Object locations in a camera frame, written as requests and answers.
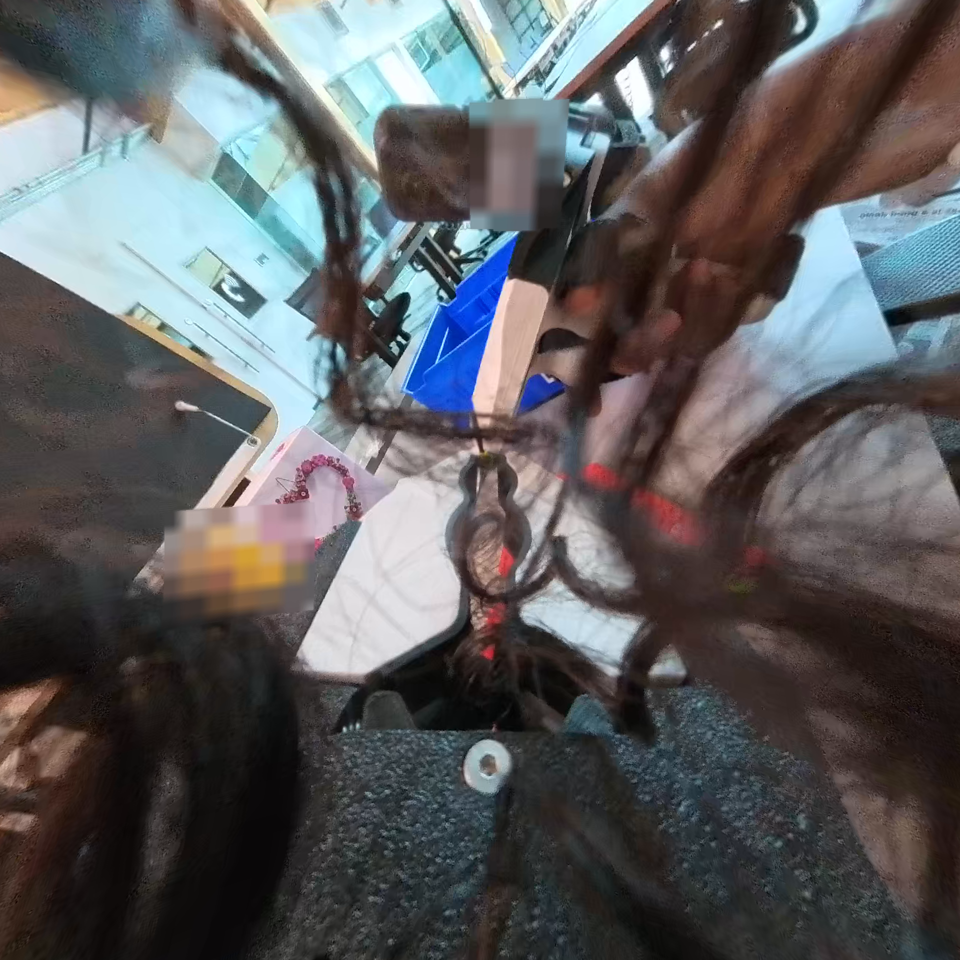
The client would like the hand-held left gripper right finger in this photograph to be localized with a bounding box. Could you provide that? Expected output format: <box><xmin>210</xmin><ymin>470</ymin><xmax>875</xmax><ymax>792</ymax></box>
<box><xmin>491</xmin><ymin>459</ymin><xmax>687</xmax><ymax>687</ymax></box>

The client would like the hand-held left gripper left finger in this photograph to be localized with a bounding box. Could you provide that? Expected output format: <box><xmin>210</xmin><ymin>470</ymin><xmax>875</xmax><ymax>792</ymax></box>
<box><xmin>296</xmin><ymin>456</ymin><xmax>489</xmax><ymax>684</ymax></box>

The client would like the red brick heart frame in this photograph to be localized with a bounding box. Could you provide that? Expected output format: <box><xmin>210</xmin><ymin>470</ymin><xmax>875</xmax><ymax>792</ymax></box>
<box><xmin>480</xmin><ymin>461</ymin><xmax>770</xmax><ymax>661</ymax></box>

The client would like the blue plastic bin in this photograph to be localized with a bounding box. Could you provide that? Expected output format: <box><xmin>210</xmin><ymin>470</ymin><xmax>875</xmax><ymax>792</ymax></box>
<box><xmin>401</xmin><ymin>232</ymin><xmax>567</xmax><ymax>417</ymax></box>

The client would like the person's right forearm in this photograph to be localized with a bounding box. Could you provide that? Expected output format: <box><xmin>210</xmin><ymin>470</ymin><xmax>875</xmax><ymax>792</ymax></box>
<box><xmin>652</xmin><ymin>0</ymin><xmax>960</xmax><ymax>252</ymax></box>

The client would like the person's right hand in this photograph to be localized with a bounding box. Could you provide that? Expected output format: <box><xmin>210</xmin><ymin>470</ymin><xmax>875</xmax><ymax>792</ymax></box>
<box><xmin>558</xmin><ymin>217</ymin><xmax>807</xmax><ymax>380</ymax></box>

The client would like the white and yellow set box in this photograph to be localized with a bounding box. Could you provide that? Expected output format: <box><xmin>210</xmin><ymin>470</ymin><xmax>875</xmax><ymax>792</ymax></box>
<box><xmin>251</xmin><ymin>427</ymin><xmax>391</xmax><ymax>541</ymax></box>

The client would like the person's dark hair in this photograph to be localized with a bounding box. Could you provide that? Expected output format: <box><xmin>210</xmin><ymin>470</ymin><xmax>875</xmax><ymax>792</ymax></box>
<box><xmin>0</xmin><ymin>0</ymin><xmax>960</xmax><ymax>960</ymax></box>

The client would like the white cable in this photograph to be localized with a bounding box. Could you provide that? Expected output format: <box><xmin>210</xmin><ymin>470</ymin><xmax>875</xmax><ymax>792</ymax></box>
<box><xmin>174</xmin><ymin>401</ymin><xmax>260</xmax><ymax>447</ymax></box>

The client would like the black monitor with pale frame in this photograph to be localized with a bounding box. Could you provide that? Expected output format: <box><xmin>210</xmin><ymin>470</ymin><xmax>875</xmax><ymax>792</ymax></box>
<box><xmin>0</xmin><ymin>251</ymin><xmax>282</xmax><ymax>526</ymax></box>

